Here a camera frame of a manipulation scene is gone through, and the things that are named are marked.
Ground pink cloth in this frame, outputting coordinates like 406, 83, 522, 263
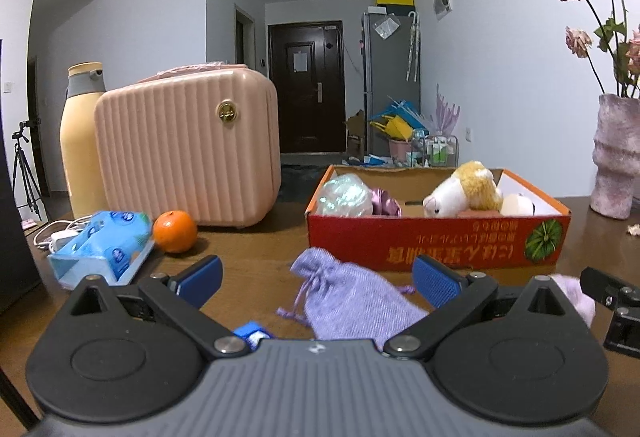
155, 62, 236, 76

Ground orange and white cardboard box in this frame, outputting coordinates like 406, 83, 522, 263
305, 164, 572, 273

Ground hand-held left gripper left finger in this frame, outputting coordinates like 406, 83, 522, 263
52, 255, 249, 359

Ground grey refrigerator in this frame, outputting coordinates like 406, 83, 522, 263
362, 7, 421, 154

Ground dark brown entrance door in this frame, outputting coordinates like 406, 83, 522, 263
268, 20, 346, 154

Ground blue and yellow bags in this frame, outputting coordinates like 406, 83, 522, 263
369, 99, 427, 140

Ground white round soft toy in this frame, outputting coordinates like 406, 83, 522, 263
500, 193, 539, 218

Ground white and tan plush toy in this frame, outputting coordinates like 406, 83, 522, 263
422, 160, 504, 219

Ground lavender drawstring pouch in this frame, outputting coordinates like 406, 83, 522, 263
276, 247, 431, 351

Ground black camera tripod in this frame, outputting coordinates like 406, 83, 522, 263
11, 119, 49, 224

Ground large dark panel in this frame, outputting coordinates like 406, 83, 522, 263
0, 39, 44, 314

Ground purple decorative branches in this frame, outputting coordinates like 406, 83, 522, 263
433, 84, 461, 138

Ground white charger with cable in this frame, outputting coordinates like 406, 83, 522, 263
32, 214, 96, 252

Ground small blue object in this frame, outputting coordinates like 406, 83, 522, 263
232, 320, 274, 349

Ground cream bottle with grey lid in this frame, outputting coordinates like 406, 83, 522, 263
59, 62, 110, 221

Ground pale pink fluffy ball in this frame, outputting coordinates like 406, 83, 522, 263
550, 273, 597, 324

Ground pink fuzzy vase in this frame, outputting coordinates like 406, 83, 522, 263
589, 93, 640, 221

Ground pink bucket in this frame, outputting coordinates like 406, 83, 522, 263
388, 138, 414, 163

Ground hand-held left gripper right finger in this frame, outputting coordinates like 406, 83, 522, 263
382, 255, 588, 361

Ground blue tissue pack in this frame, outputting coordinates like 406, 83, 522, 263
48, 210, 155, 288

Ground orange fruit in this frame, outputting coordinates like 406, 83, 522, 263
152, 210, 198, 254

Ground metal rolling cart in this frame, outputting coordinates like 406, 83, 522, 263
411, 134, 459, 168

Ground side door frame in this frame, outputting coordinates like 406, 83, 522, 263
234, 3, 256, 155

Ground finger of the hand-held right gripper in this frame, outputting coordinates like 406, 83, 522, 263
580, 267, 640, 313
603, 309, 640, 359

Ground clear plastic bag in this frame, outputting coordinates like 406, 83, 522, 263
374, 14, 402, 40

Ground black strap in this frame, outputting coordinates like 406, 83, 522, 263
0, 351, 42, 433

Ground pink ribbed suitcase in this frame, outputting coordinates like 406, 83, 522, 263
93, 64, 282, 229

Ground iridescent mesh puff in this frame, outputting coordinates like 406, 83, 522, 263
317, 174, 374, 218

